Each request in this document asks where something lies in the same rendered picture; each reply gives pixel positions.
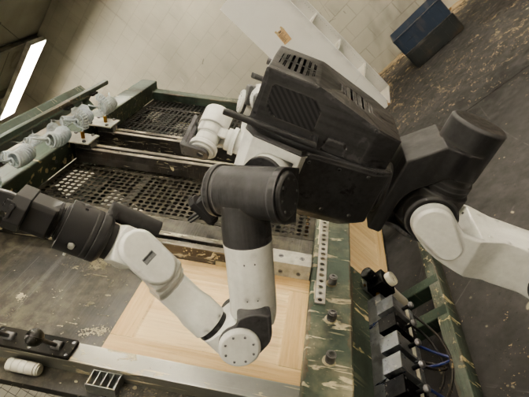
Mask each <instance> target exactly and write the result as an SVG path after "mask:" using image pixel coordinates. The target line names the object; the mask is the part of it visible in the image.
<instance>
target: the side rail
mask: <svg viewBox="0 0 529 397"><path fill-rule="evenodd" d="M153 93H154V100H159V101H166V102H177V103H183V104H190V105H196V106H208V105H210V104H218V105H221V106H223V107H225V108H227V109H232V110H236V107H237V102H238V98H226V97H220V96H213V95H201V94H195V93H188V92H182V91H170V90H164V89H157V90H156V91H154V92H153Z"/></svg>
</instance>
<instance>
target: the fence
mask: <svg viewBox="0 0 529 397"><path fill-rule="evenodd" d="M0 357H2V358H11V357H13V358H20V359H24V360H28V361H33V362H39V363H41V364H43V365H44V366H48V367H52V368H55V369H63V370H67V371H71V372H75V373H82V374H87V375H91V373H92V372H93V369H97V370H101V371H106V372H110V373H117V374H121V375H123V379H124V382H125V383H129V384H137V385H141V386H145V387H149V388H156V389H160V390H164V391H171V392H175V393H180V394H184V395H191V396H195V397H299V395H300V386H296V385H292V384H285V383H280V382H276V381H272V380H265V379H260V378H256V377H248V376H244V375H240V374H236V373H228V372H224V371H219V370H215V369H208V368H204V367H200V366H195V365H188V364H183V363H179V362H172V361H168V360H163V359H159V358H151V357H147V356H143V355H139V354H131V353H127V352H123V351H115V350H111V349H107V348H103V347H95V346H91V345H86V344H82V343H79V345H78V347H77V348H76V349H75V350H74V352H73V353H72V355H71V357H70V358H69V360H64V359H59V358H52V357H48V356H44V355H40V354H33V353H28V352H24V351H17V350H13V349H9V348H4V347H0Z"/></svg>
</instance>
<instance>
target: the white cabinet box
mask: <svg viewBox="0 0 529 397"><path fill-rule="evenodd" d="M220 10H221V11H222V12H223V13H224V14H225V15H226V16H227V17H228V18H229V19H230V20H231V21H232V22H233V23H234V24H235V25H236V26H237V27H238V28H240V29H241V30H242V31H243V32H244V33H245V34H246V35H247V36H248V37H249V38H250V39H251V40H252V41H253V42H254V43H255V44H256V45H257V46H258V47H259V48H260V49H262V50H263V51H264V52H265V53H266V54H267V55H268V56H269V57H270V58H271V59H273V58H274V56H275V55H276V53H277V51H278V50H279V48H280V47H281V46H285V47H287V48H290V49H292V50H295V51H297V52H300V53H302V54H306V55H308V56H310V57H312V58H316V59H318V60H321V61H324V62H325V63H326V64H328V65H329V66H331V67H332V68H333V69H334V70H335V71H337V72H338V73H340V74H341V75H342V76H344V77H345V78H347V79H348V80H349V81H350V82H352V83H353V84H355V85H356V86H357V87H359V88H360V89H361V90H362V91H364V92H365V93H366V94H368V95H370V96H371V97H372V98H373V99H375V100H376V101H377V102H378V103H379V104H380V105H381V106H382V107H383V108H385V109H386V108H387V107H388V105H390V87H389V86H388V84H387V83H386V82H385V80H384V79H383V78H382V77H381V76H380V75H379V74H378V73H377V72H376V71H375V70H374V69H373V68H372V67H371V66H370V65H369V64H368V63H367V62H366V61H365V60H364V59H363V57H362V56H360V55H359V53H358V52H356V51H355V49H354V48H352V46H351V45H350V44H348V42H347V41H345V40H344V38H343V37H342V36H341V35H340V34H339V33H338V32H337V31H336V30H335V29H334V28H333V27H332V26H331V25H330V24H329V23H328V22H327V21H326V20H325V19H324V17H323V16H322V15H321V14H320V13H319V12H318V11H317V10H316V9H315V8H314V7H313V6H312V5H311V4H310V3H309V2H308V1H307V0H227V1H226V2H225V3H224V4H223V6H222V7H221V8H220Z"/></svg>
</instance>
